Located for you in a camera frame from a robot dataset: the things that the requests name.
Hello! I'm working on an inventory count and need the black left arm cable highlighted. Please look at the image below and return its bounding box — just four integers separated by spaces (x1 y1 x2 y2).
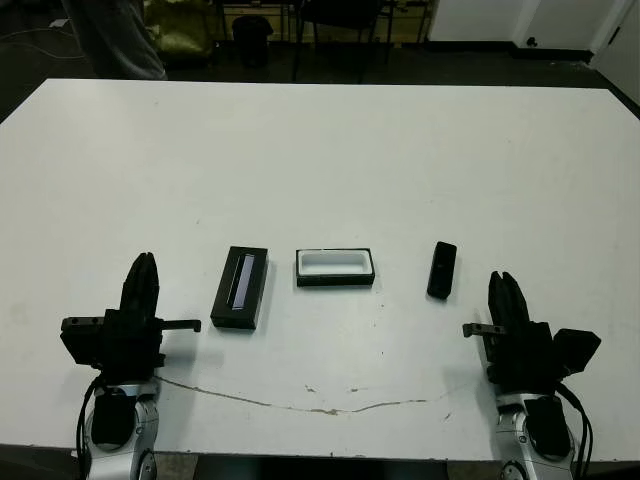
74 379 104 471

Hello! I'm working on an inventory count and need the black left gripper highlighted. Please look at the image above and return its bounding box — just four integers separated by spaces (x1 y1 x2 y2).
97 252 203 385

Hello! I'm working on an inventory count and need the black waste bin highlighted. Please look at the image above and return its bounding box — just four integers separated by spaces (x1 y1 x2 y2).
232 14 275 69

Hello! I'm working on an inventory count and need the black box base white liner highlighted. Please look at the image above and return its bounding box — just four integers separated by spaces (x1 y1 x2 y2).
294 245 377 289

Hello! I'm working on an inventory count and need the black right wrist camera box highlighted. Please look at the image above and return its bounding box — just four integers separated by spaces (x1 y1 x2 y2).
552 328 603 377

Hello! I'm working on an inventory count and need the white floor cable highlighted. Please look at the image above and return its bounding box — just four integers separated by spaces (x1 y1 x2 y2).
0 19 89 61

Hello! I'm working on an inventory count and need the white cabinet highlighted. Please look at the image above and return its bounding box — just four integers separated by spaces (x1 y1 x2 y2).
589 0 640 109

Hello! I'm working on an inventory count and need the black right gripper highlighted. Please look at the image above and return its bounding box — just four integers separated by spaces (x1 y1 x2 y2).
462 271 570 395

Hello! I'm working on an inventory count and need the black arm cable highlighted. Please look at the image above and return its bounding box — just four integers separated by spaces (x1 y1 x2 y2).
557 379 596 479
74 379 104 471

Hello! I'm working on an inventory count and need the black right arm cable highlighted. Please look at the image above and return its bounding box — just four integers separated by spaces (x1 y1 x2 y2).
557 379 596 479

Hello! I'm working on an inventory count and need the black metal chair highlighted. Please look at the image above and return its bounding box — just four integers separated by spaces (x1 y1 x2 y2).
289 0 396 84

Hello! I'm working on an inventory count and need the yellow green bag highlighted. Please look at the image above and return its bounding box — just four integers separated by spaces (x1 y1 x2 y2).
144 0 216 56

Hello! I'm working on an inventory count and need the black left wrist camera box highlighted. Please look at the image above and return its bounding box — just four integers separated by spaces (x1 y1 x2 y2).
59 315 109 367

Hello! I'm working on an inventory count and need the person in grey trousers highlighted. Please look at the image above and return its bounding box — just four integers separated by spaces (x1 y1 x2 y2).
74 0 169 81

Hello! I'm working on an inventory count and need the black box lid with strip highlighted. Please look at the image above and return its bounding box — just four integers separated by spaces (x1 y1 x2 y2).
209 244 270 331

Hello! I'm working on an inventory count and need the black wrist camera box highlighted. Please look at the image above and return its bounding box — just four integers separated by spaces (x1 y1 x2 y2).
59 315 109 367
552 328 603 377

